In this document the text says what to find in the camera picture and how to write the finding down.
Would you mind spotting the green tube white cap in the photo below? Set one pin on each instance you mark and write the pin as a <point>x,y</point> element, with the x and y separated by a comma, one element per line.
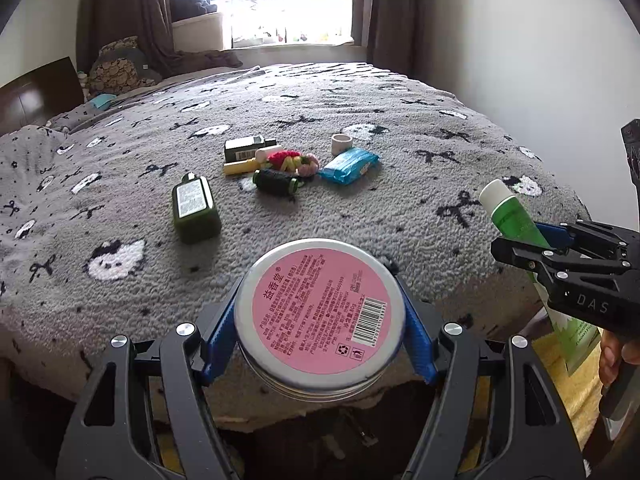
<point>515,217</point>

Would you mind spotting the person's right hand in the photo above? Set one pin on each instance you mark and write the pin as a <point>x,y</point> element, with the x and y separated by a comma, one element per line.
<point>611,360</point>

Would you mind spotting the round tin pink label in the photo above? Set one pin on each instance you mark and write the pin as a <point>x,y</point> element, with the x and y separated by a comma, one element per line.
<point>320,320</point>

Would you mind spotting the small white cup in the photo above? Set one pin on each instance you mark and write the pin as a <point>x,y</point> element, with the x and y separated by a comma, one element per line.
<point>342,145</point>

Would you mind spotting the white storage box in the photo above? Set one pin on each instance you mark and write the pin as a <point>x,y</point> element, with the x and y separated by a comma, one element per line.
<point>200,34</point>

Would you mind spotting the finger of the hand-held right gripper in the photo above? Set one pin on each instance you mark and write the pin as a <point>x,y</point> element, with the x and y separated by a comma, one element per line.
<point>520,256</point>
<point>554,236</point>

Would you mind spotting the yellow fluffy mat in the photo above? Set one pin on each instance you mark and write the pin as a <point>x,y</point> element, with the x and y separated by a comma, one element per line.
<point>575,402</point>

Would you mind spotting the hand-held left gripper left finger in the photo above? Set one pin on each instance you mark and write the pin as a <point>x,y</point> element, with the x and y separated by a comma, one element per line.
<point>220,331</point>

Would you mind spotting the grey printed fleece blanket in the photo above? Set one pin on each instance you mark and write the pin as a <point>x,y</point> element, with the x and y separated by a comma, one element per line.
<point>400,185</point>

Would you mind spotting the dark wooden headboard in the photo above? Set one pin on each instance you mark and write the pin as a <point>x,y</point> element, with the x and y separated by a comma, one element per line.
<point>30,100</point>

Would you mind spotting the grey dotted quilt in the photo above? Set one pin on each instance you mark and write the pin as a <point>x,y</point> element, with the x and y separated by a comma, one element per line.
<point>25,170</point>

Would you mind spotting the small teal cloth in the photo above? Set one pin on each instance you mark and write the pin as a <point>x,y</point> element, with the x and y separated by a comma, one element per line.
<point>103,101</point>

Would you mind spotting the yellow tube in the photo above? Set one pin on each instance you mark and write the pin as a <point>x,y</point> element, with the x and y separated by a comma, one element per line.
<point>240,167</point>

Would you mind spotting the dark cloth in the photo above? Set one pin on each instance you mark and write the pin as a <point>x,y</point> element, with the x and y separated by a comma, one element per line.
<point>192,2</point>

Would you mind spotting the brown patterned pillow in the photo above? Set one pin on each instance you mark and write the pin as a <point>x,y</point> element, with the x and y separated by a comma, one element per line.
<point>115,67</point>

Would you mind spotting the black thread spool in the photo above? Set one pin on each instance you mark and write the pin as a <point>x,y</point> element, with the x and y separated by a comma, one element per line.
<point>275,181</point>

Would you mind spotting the brown curtain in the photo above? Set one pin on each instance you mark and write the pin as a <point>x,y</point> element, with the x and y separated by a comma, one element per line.
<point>390,10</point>
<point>130,10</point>

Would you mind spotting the blue tissue packet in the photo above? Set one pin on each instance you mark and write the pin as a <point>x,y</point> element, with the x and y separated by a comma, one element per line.
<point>347,166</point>

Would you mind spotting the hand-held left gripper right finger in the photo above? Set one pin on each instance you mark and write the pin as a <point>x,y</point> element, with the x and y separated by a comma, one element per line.
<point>418,341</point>

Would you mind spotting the black box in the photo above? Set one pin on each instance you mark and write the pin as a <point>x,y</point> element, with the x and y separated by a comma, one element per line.
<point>244,147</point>

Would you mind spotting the pink hair scrunchie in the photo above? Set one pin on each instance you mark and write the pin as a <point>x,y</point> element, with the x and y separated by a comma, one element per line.
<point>309,165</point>

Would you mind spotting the dark green square bottle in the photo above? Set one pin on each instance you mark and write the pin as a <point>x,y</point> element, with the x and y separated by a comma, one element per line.
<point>197,225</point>

